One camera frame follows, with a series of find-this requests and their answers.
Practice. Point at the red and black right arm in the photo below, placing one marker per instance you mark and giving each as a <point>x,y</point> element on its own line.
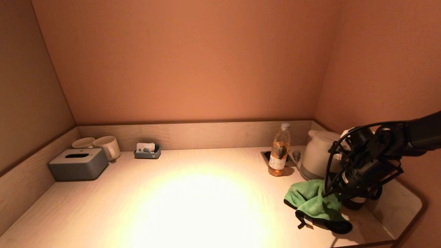
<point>420,134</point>

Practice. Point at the small blue-grey tray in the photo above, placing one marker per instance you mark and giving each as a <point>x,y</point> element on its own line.
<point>148,155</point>

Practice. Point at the green microfibre cloth black hem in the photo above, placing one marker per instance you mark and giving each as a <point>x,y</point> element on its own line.
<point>310,203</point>

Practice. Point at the rounded-corner wood upstand panel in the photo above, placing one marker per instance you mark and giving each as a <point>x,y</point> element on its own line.
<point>396,210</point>

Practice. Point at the grey tissue box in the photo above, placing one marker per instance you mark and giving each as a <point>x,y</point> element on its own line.
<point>79,168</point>

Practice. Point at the clear bottle of dark tea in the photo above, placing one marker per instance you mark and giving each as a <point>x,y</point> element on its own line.
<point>353,204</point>

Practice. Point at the long wood grain upstand panel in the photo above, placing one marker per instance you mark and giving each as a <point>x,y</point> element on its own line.
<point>206,135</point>

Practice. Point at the clear bottle of amber tea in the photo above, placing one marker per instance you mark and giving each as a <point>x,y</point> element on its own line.
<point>278,158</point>

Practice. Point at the recessed power socket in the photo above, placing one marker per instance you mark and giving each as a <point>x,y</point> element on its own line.
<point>266,156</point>

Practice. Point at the white sachets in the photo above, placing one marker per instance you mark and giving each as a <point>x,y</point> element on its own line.
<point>142,147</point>

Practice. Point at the slanted wood grain upstand panel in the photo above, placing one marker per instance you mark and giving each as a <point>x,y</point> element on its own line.
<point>27,186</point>

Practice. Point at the grey kettle base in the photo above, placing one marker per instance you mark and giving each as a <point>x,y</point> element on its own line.
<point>310,176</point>

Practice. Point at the white electric kettle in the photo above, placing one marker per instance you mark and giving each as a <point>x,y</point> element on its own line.
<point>318,155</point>

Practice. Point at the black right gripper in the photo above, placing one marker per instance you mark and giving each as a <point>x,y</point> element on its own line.
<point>361,165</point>

